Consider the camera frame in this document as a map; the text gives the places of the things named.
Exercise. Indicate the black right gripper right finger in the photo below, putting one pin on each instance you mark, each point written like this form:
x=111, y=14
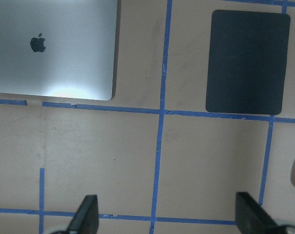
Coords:
x=250, y=218

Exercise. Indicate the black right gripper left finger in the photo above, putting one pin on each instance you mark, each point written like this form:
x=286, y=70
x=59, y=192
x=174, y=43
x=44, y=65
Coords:
x=86, y=218

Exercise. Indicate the black mousepad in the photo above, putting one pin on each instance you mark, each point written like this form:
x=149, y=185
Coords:
x=247, y=62

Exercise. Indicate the silver closed laptop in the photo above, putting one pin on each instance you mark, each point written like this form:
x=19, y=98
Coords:
x=58, y=48

